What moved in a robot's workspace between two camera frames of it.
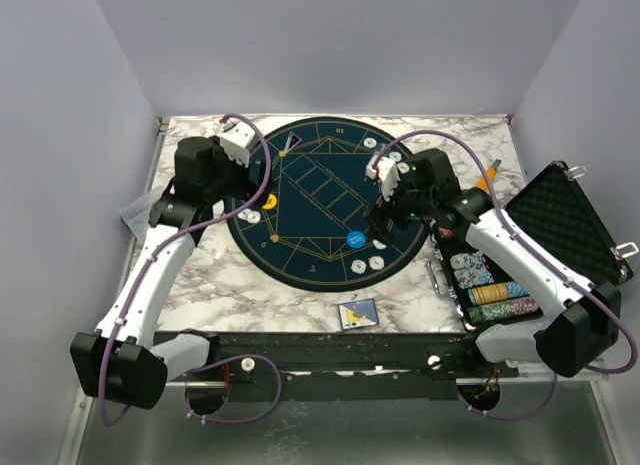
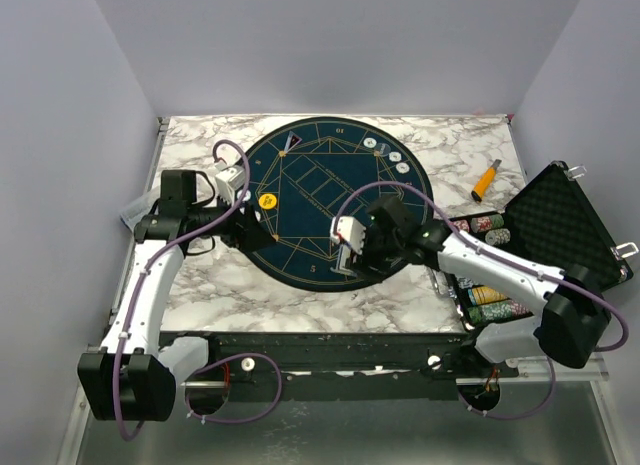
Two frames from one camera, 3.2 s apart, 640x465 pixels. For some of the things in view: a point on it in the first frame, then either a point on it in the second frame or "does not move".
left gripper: x=247 y=188 to x=246 y=231
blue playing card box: x=358 y=314 to x=344 y=251
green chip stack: x=502 y=309 does not move
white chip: x=370 y=142 does not move
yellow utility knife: x=491 y=173 does not move
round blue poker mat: x=308 y=228 does not move
